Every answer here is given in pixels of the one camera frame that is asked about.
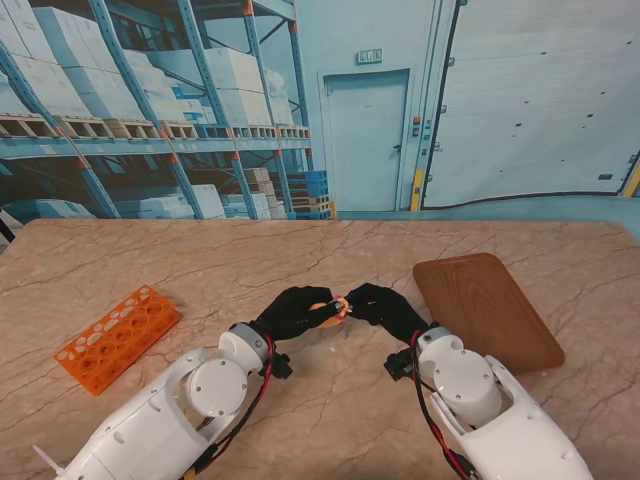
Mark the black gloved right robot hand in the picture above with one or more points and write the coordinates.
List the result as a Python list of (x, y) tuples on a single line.
[(390, 312)]

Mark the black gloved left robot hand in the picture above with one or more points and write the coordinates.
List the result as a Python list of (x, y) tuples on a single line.
[(292, 312)]

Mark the yellow cloth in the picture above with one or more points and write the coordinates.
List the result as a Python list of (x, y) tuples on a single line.
[(331, 321)]

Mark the pink hair band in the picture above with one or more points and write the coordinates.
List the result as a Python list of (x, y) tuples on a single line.
[(345, 312)]

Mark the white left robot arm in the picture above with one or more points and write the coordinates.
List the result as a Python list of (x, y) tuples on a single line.
[(165, 415)]

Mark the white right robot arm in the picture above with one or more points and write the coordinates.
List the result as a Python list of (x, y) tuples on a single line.
[(490, 410)]

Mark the brown wooden tray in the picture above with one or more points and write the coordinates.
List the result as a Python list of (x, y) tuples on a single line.
[(495, 305)]

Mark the orange test tube rack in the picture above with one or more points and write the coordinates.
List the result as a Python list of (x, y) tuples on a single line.
[(115, 340)]

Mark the warehouse print backdrop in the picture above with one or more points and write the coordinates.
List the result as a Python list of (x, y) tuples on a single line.
[(350, 125)]

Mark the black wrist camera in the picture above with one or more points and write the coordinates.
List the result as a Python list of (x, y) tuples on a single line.
[(400, 366)]

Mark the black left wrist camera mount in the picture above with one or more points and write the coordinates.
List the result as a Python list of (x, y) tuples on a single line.
[(281, 366)]

